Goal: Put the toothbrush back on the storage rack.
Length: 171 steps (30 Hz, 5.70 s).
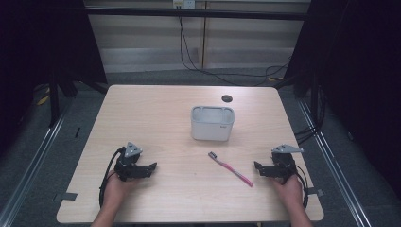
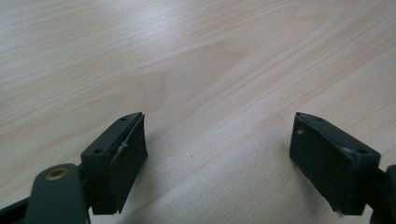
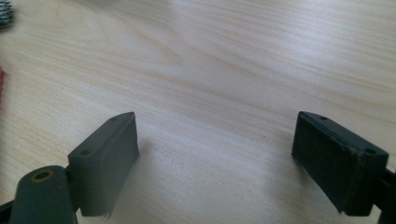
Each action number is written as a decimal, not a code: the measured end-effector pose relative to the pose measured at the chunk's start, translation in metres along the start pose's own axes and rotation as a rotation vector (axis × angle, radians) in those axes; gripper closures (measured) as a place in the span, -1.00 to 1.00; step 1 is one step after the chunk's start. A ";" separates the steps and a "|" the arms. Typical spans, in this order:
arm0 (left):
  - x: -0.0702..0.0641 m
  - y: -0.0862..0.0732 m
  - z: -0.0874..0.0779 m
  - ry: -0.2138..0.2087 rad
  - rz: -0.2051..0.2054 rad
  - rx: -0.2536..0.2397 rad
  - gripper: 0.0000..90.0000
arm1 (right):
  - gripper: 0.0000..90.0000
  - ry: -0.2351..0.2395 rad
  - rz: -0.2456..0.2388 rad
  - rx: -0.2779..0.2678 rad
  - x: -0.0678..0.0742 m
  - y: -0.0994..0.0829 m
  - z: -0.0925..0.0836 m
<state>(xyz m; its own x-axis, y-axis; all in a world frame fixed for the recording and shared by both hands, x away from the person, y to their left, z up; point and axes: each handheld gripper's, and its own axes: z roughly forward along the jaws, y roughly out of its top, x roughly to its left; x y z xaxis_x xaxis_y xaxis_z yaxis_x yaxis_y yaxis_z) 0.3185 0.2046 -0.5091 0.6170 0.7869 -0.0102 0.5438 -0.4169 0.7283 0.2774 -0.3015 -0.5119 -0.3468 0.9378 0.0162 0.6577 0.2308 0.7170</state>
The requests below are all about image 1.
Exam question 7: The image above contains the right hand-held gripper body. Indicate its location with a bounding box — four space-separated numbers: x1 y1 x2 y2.
268 144 305 185

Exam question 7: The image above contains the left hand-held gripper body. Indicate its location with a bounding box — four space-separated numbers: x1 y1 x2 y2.
113 141 149 183

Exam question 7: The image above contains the pink toothbrush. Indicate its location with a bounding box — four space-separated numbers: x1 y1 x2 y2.
207 151 254 188

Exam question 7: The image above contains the white toothbrush holder box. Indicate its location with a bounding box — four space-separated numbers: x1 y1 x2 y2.
190 105 235 142

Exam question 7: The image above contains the person's left hand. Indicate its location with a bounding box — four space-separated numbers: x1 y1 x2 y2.
102 169 140 209

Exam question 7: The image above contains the person's right hand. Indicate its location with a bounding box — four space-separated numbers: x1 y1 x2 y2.
271 174 305 212

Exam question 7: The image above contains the grey tape strip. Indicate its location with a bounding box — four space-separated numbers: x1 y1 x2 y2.
52 191 78 202
306 187 325 198

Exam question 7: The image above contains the black stand leg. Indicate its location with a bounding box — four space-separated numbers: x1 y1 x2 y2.
47 75 61 129

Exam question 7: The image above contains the yellow floor tape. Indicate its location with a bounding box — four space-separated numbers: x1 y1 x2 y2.
36 87 51 106

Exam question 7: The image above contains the black curtain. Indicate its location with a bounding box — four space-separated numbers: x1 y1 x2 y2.
285 0 401 197
0 0 109 152

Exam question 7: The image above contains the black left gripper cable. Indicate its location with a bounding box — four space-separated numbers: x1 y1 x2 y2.
98 146 127 210

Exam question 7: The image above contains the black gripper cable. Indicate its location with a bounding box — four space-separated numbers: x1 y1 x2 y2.
98 146 127 210
294 164 310 210

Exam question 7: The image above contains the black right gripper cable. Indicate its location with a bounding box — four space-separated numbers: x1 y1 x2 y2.
294 164 310 210

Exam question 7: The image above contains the black floor cable bundle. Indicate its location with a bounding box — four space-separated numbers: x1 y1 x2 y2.
293 84 327 146

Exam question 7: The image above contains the metal floor rail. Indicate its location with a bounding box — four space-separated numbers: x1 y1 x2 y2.
0 103 74 227
297 98 373 227

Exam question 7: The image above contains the black wall cable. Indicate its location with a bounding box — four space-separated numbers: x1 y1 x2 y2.
178 16 291 87

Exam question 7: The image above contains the black horizontal frame bar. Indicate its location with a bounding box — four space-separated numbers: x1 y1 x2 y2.
84 7 309 22

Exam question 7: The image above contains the white wall power outlet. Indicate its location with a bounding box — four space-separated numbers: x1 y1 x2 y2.
172 0 197 9

